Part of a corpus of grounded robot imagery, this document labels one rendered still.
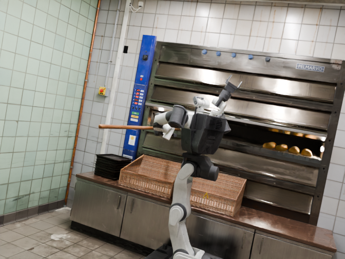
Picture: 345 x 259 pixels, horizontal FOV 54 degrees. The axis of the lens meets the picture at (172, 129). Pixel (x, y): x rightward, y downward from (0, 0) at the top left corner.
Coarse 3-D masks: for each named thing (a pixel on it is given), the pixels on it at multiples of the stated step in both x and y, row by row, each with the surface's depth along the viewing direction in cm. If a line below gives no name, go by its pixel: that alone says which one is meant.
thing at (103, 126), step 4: (100, 124) 232; (104, 124) 236; (104, 128) 237; (108, 128) 241; (112, 128) 246; (116, 128) 251; (120, 128) 256; (124, 128) 262; (128, 128) 268; (132, 128) 274; (136, 128) 279; (140, 128) 286; (144, 128) 293; (148, 128) 301; (152, 128) 309; (176, 128) 364
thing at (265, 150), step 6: (174, 132) 364; (180, 132) 361; (228, 144) 342; (234, 144) 340; (240, 144) 338; (258, 150) 331; (264, 150) 329; (270, 150) 327; (282, 156) 323; (288, 156) 321; (294, 156) 319; (300, 156) 317; (312, 162) 313; (318, 162) 311
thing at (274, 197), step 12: (156, 168) 370; (204, 180) 350; (252, 180) 336; (252, 192) 332; (264, 192) 329; (276, 192) 326; (288, 192) 323; (300, 192) 320; (276, 204) 320; (288, 204) 319; (300, 204) 316
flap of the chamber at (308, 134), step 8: (152, 104) 357; (232, 120) 326; (240, 120) 323; (264, 128) 327; (272, 128) 317; (280, 128) 310; (288, 128) 308; (304, 136) 316; (312, 136) 306; (320, 136) 298
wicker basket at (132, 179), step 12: (144, 156) 372; (132, 168) 352; (144, 168) 368; (168, 168) 360; (180, 168) 356; (120, 180) 329; (132, 180) 325; (144, 180) 321; (156, 180) 317; (168, 180) 356; (156, 192) 317; (168, 192) 312
